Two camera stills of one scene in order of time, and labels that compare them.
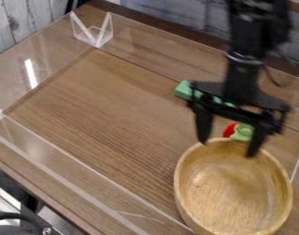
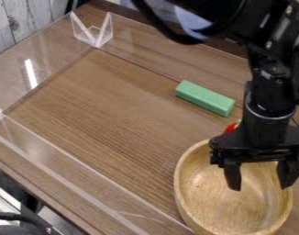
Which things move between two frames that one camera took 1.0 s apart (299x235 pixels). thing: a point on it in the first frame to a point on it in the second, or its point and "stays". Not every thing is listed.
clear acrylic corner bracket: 94,36 stays
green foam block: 183,90 stays
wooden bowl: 231,194 stays
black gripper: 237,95 to 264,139
